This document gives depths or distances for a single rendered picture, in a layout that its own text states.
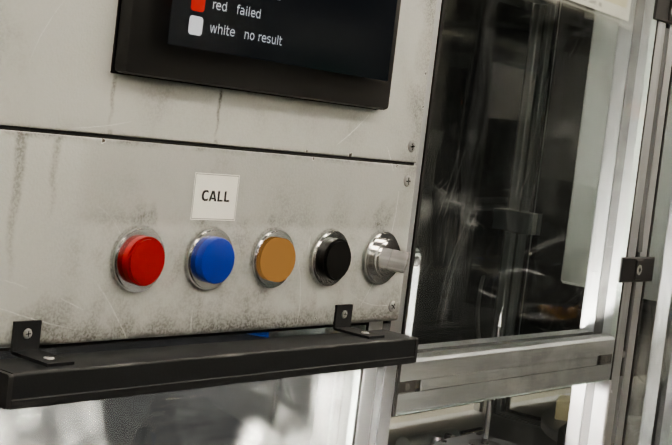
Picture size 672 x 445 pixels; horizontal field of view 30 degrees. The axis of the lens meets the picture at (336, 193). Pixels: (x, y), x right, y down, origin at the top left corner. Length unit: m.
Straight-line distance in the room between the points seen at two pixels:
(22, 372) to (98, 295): 0.09
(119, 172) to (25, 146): 0.07
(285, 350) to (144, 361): 0.12
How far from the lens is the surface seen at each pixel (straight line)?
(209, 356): 0.77
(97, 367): 0.71
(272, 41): 0.80
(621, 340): 1.33
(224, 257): 0.81
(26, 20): 0.71
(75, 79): 0.73
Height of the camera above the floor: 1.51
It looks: 3 degrees down
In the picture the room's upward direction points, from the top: 7 degrees clockwise
